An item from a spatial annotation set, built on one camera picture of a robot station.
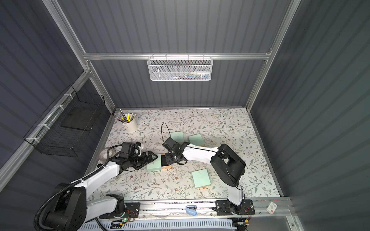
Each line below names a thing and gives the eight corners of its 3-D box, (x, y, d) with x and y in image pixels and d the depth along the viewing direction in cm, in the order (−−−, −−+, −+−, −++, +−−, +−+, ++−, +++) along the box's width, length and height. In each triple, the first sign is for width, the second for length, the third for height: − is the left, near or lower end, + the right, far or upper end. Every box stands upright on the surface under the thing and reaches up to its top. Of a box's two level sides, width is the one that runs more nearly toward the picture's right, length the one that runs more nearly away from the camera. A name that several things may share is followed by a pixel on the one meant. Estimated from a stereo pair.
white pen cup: (125, 133, 107) (119, 123, 98) (128, 124, 113) (123, 113, 104) (136, 133, 107) (132, 123, 98) (139, 124, 113) (135, 113, 104)
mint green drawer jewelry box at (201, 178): (194, 188, 82) (195, 186, 80) (191, 173, 88) (191, 171, 85) (210, 185, 84) (211, 183, 81) (206, 170, 89) (206, 168, 86)
